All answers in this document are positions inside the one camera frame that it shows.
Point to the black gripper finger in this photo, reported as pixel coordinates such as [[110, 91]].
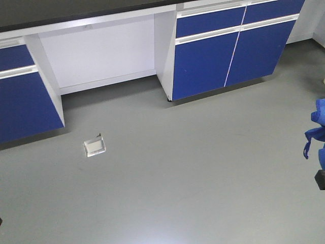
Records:
[[320, 179]]

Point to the blue double door cabinet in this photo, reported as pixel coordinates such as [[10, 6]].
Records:
[[207, 45]]

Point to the floor outlet box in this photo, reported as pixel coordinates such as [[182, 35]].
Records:
[[94, 146]]

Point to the blue left cabinet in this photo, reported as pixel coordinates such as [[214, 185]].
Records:
[[30, 98]]

